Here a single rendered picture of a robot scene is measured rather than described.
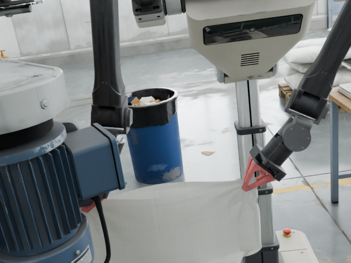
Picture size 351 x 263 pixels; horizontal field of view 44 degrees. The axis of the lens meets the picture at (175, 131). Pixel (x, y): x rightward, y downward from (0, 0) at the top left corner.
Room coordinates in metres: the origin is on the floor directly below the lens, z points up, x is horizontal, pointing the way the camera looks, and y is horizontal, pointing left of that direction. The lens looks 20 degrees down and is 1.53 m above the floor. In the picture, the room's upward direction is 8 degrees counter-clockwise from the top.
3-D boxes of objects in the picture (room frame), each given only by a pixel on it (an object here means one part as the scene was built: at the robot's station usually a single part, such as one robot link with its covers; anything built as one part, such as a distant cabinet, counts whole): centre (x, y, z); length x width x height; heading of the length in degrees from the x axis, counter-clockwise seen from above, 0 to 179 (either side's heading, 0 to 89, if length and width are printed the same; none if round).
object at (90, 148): (0.66, 0.14, 1.25); 0.10 x 0.08 x 0.12; 25
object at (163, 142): (3.24, 0.18, 0.32); 0.51 x 0.48 x 0.65; 0
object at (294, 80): (4.19, -1.52, 0.33); 0.66 x 0.43 x 0.13; 90
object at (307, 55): (4.23, -1.51, 0.57); 0.66 x 0.42 x 0.13; 82
